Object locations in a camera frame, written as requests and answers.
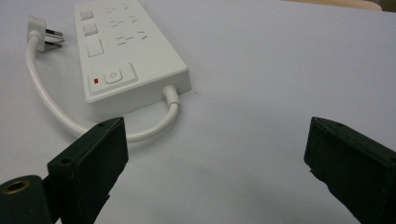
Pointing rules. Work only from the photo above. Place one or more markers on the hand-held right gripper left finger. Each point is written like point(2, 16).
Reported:
point(90, 165)

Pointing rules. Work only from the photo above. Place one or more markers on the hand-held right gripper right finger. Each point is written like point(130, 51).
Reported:
point(355, 161)

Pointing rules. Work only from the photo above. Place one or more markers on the white power strip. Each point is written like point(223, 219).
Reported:
point(124, 46)

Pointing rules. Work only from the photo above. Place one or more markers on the white power plug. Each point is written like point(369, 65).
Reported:
point(42, 32)

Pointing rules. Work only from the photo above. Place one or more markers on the wooden board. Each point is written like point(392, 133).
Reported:
point(339, 3)

